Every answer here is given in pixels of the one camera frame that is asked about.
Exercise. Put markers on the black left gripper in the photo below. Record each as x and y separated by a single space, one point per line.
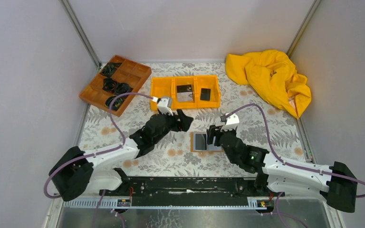
184 121

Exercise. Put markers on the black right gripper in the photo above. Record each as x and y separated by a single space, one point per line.
214 130

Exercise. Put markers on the yellow leather card holder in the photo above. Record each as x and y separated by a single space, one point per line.
210 147

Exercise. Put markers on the dark card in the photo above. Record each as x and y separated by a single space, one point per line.
200 142
205 94

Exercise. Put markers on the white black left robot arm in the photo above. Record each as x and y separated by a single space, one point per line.
78 171

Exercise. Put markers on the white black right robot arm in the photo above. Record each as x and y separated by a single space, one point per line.
335 184

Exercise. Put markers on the black credit card stack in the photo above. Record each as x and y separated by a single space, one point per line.
183 88

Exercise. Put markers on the floral patterned table mat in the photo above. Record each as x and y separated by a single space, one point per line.
256 123

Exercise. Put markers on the yellow left bin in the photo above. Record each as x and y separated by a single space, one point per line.
164 86

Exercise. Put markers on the yellow bin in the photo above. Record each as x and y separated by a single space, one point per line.
185 80
164 86
211 82

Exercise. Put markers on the yellow middle bin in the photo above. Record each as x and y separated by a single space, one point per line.
185 80

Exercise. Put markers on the yellow right bin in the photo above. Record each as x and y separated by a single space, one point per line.
211 82

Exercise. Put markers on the orange compartment tray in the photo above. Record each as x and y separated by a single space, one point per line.
117 76

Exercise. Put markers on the yellow crumpled cloth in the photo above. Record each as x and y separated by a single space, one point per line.
274 77

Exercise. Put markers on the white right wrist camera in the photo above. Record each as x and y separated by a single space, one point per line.
231 123

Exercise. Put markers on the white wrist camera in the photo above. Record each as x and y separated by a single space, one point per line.
164 105
231 123

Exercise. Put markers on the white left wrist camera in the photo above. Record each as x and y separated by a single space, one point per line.
164 105

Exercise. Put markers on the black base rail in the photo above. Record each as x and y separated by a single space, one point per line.
193 192

